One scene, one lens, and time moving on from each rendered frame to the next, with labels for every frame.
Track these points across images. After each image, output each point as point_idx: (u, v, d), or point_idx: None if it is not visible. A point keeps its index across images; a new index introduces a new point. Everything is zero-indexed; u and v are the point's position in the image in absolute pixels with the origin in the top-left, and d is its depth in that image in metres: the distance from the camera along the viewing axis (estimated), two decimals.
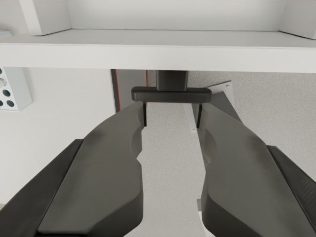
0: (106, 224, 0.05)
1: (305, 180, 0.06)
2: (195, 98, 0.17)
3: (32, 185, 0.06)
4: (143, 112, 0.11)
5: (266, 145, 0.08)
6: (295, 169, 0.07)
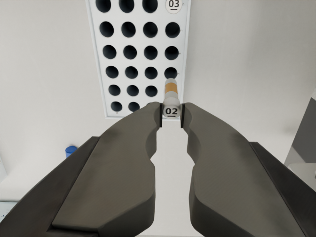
0: (117, 223, 0.05)
1: (287, 174, 0.06)
2: None
3: (49, 179, 0.06)
4: (159, 113, 0.11)
5: (248, 142, 0.08)
6: (276, 163, 0.07)
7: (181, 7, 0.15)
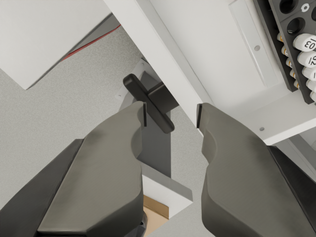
0: (106, 224, 0.05)
1: (305, 180, 0.06)
2: (162, 124, 0.19)
3: (32, 185, 0.06)
4: (143, 112, 0.11)
5: (266, 145, 0.08)
6: (295, 169, 0.07)
7: (300, 37, 0.15)
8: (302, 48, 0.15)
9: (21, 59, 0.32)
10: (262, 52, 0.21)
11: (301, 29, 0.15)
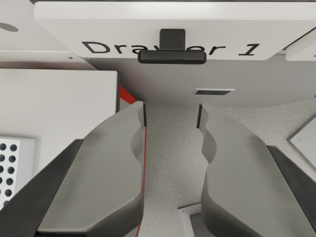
0: (106, 224, 0.05)
1: (305, 180, 0.06)
2: (193, 55, 0.20)
3: (32, 185, 0.06)
4: (143, 112, 0.11)
5: (266, 145, 0.08)
6: (295, 169, 0.07)
7: None
8: None
9: None
10: None
11: None
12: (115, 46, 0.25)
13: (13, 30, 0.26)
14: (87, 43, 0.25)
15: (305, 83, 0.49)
